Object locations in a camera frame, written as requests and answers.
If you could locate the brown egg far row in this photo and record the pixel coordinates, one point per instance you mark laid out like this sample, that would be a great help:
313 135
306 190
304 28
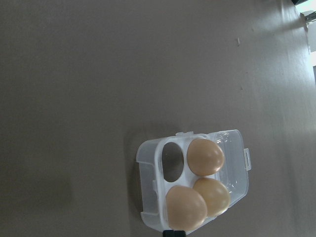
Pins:
204 157

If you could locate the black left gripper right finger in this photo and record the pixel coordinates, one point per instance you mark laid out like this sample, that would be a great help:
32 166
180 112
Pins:
179 234

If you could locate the clear plastic egg box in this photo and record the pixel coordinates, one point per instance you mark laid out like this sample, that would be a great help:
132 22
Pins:
154 187

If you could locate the brown egg near lid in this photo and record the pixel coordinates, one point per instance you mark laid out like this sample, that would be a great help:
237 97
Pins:
215 195

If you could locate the brown egg carried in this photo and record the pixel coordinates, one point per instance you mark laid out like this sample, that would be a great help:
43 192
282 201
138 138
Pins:
186 208

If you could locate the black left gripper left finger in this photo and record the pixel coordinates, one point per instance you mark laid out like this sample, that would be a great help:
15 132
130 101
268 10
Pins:
168 233

